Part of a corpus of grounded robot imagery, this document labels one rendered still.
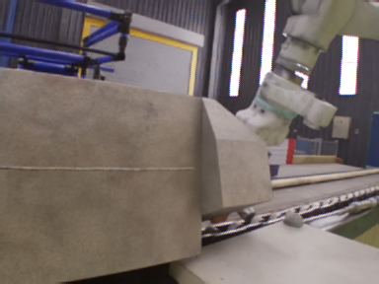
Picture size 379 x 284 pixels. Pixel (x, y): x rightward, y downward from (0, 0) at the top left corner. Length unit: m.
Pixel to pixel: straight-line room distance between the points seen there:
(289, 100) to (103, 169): 0.27
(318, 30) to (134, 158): 0.30
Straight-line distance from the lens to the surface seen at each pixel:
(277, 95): 0.40
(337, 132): 9.87
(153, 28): 11.80
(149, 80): 11.79
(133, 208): 0.28
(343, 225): 0.73
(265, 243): 0.44
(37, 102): 0.26
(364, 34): 0.49
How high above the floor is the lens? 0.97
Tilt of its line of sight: 4 degrees down
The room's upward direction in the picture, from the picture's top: 6 degrees clockwise
